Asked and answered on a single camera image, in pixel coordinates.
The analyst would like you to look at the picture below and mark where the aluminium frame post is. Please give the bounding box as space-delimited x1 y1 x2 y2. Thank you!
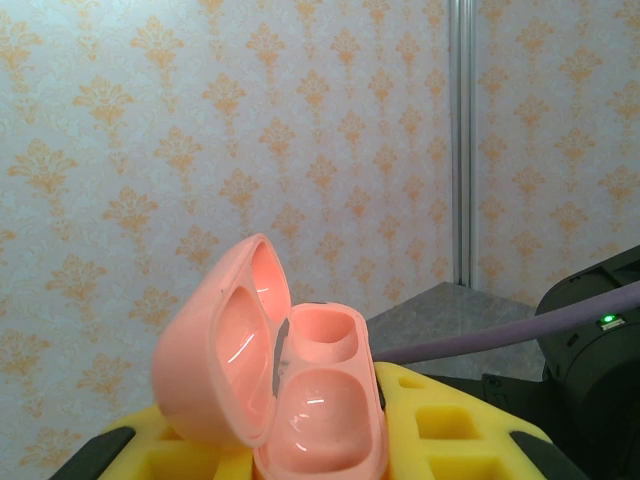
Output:
447 0 481 289

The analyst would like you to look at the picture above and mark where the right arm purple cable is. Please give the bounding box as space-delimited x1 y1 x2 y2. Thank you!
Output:
372 278 640 366

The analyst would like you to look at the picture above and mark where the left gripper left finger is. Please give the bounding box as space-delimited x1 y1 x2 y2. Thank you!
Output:
54 407 256 480

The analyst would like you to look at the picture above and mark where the pink earbud charging case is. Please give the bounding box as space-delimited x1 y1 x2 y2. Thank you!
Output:
153 232 390 480

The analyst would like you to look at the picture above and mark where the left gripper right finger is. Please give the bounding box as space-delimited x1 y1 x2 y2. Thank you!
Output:
374 362 591 480

